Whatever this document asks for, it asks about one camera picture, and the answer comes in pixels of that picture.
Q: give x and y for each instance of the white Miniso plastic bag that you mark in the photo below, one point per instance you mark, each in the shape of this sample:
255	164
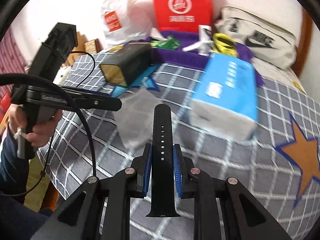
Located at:
126	20

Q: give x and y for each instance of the person's left forearm sleeve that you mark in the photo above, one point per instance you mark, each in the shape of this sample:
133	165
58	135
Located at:
17	221

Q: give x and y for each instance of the yellow black pouch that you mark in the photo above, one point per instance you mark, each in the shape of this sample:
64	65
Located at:
223	44

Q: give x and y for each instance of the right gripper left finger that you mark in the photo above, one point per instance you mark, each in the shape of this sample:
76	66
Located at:
100	209

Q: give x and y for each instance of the brown patterned box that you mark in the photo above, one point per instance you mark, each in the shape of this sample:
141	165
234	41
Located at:
92	46

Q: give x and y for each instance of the red Haidilao paper bag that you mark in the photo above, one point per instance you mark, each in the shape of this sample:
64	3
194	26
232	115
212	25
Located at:
183	15

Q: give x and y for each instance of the green wet wipes pack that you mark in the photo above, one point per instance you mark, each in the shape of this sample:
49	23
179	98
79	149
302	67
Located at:
170	43

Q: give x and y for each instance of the beige Nike bag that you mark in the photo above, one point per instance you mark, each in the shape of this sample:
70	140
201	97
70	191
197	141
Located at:
268	41

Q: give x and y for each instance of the red curtain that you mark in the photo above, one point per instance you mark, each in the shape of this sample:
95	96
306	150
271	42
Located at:
11	58

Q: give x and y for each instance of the wooden door frame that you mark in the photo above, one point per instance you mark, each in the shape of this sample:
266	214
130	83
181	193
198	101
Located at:
304	43

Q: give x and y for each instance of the white cloth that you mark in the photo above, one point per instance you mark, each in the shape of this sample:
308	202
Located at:
205	44

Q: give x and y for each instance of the dark green tea tin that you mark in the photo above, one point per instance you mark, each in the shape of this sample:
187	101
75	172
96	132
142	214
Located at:
124	66

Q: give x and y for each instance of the person's left hand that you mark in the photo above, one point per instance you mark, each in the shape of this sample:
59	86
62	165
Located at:
41	133

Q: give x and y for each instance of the blue tissue pack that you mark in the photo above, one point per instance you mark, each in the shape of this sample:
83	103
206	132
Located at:
225	100

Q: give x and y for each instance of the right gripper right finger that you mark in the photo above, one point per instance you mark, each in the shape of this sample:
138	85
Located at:
223	209

